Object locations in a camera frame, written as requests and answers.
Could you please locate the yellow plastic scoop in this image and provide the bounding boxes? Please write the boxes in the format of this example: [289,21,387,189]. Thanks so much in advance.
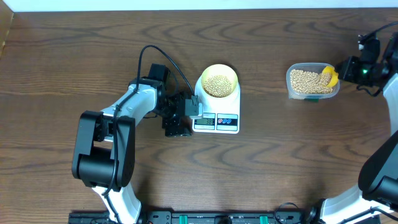
[321,66,338,88]

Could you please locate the yellow plastic bowl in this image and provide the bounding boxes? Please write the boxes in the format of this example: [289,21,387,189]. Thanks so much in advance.
[200,64,238,98]

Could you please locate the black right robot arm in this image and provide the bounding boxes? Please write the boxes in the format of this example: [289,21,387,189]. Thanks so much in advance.
[304,31,397,223]

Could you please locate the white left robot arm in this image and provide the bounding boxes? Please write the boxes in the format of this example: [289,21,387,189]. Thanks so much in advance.
[68,64,192,223]

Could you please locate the white digital kitchen scale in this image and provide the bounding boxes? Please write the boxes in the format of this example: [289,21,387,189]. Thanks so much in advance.
[192,77,241,134]

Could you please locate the soybeans in yellow bowl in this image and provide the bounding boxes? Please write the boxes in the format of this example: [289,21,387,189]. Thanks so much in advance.
[203,75,233,98]

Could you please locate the clear plastic container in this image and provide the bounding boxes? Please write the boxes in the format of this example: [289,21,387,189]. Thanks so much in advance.
[286,63,340,100]

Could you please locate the soybeans pile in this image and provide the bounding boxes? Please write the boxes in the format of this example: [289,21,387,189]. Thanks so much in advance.
[290,70,333,94]

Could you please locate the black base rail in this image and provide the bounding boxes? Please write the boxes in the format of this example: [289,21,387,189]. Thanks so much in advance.
[67,211,381,224]

